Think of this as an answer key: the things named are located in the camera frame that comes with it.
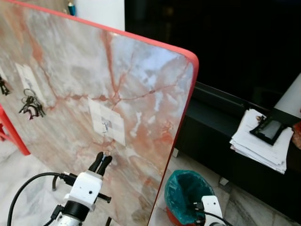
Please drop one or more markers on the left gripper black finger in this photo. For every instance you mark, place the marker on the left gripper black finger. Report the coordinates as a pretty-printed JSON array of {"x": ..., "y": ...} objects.
[
  {"x": 105, "y": 165},
  {"x": 97, "y": 162}
]

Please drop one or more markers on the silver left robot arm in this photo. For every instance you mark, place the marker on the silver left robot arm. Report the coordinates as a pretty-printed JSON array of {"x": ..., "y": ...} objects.
[{"x": 70, "y": 219}]

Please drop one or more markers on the bunch of metal keys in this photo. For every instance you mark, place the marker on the bunch of metal keys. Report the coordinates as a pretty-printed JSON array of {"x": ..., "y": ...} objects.
[{"x": 32, "y": 107}]

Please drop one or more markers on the white console foot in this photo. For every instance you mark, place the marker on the white console foot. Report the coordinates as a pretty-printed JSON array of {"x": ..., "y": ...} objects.
[
  {"x": 224, "y": 181},
  {"x": 175, "y": 153}
]

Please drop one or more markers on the red waste bin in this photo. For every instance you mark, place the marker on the red waste bin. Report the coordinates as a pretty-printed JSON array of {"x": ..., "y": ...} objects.
[{"x": 175, "y": 217}]

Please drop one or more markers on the teal bin liner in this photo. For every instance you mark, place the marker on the teal bin liner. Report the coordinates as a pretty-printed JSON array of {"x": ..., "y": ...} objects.
[{"x": 181, "y": 190}]

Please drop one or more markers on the red figurine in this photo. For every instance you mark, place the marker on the red figurine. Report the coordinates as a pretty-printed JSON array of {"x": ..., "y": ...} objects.
[{"x": 297, "y": 134}]

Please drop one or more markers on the marble table top red edge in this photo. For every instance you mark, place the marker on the marble table top red edge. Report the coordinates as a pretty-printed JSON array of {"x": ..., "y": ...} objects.
[{"x": 70, "y": 61}]

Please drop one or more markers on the black framed tablet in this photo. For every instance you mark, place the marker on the black framed tablet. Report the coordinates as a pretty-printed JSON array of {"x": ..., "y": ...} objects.
[{"x": 269, "y": 130}]

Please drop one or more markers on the stack of white papers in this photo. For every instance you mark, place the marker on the stack of white papers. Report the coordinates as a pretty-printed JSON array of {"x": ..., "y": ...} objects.
[{"x": 256, "y": 148}]

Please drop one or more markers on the dark metal key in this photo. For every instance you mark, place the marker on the dark metal key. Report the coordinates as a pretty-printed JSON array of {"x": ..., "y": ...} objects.
[{"x": 4, "y": 87}]

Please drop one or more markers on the black low console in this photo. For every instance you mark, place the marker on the black low console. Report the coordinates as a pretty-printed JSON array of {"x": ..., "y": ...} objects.
[{"x": 235, "y": 188}]

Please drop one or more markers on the blue capped pen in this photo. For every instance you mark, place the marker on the blue capped pen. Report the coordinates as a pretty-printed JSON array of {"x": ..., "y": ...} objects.
[{"x": 71, "y": 8}]

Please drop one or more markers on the black television screen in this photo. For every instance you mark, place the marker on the black television screen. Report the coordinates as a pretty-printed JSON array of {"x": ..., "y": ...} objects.
[{"x": 225, "y": 42}]

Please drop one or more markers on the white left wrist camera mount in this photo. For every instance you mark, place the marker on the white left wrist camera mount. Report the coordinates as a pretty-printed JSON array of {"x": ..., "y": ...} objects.
[{"x": 84, "y": 188}]

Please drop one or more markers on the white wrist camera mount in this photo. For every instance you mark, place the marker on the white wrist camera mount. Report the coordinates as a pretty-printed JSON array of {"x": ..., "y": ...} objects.
[
  {"x": 84, "y": 188},
  {"x": 212, "y": 209}
]

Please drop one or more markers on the red frame leg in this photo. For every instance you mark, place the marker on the red frame leg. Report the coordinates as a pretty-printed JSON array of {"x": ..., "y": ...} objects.
[{"x": 11, "y": 129}]

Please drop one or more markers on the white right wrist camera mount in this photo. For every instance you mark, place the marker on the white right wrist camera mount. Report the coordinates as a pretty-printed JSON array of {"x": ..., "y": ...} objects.
[{"x": 212, "y": 209}]

